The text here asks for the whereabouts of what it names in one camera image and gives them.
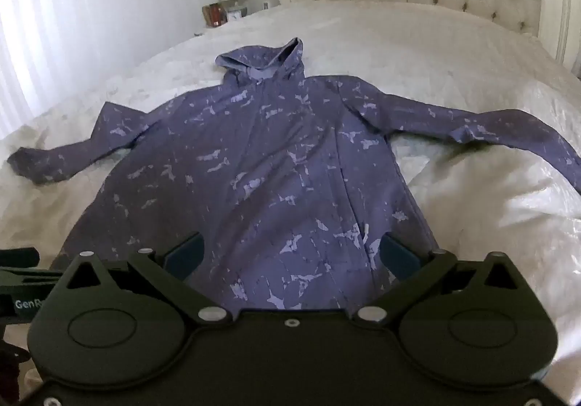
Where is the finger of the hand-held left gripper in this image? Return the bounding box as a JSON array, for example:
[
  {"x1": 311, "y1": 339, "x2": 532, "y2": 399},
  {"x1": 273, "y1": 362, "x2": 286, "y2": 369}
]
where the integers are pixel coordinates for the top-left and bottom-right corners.
[{"x1": 0, "y1": 247, "x2": 41, "y2": 268}]

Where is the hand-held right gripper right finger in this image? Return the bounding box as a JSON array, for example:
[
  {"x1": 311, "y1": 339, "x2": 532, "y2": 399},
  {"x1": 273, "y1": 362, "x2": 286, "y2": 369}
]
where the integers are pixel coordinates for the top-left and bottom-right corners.
[{"x1": 356, "y1": 233, "x2": 524, "y2": 326}]

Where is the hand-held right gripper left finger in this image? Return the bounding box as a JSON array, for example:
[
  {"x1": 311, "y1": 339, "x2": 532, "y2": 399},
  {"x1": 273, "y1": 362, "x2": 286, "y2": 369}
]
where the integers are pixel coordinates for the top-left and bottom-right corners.
[{"x1": 62, "y1": 232, "x2": 230, "y2": 325}]

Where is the purple patterned hooded jacket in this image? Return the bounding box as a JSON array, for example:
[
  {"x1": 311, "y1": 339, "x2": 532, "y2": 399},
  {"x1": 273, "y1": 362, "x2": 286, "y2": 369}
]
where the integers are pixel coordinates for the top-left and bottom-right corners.
[{"x1": 8, "y1": 37, "x2": 581, "y2": 312}]

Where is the white bedspread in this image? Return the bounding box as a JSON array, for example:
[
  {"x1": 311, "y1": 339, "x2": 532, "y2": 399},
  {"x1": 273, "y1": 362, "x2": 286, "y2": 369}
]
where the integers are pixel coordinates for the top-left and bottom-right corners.
[{"x1": 0, "y1": 1, "x2": 581, "y2": 370}]

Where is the red box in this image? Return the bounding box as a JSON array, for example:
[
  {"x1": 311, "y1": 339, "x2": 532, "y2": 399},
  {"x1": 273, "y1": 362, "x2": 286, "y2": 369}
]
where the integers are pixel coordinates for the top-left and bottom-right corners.
[{"x1": 203, "y1": 3, "x2": 226, "y2": 28}]

